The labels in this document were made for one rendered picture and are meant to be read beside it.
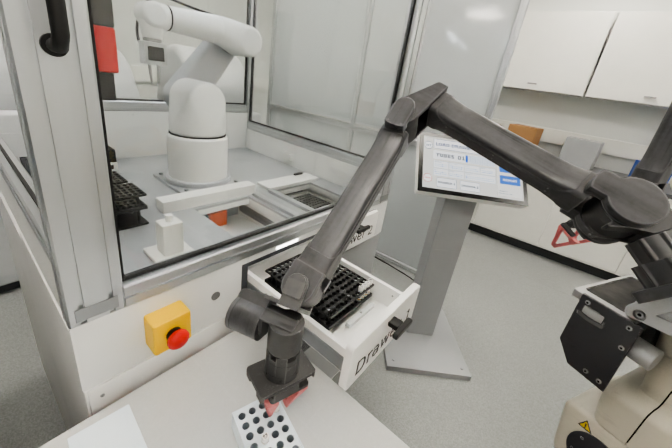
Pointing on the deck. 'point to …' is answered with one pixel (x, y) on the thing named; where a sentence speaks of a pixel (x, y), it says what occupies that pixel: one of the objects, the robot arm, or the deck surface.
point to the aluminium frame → (94, 155)
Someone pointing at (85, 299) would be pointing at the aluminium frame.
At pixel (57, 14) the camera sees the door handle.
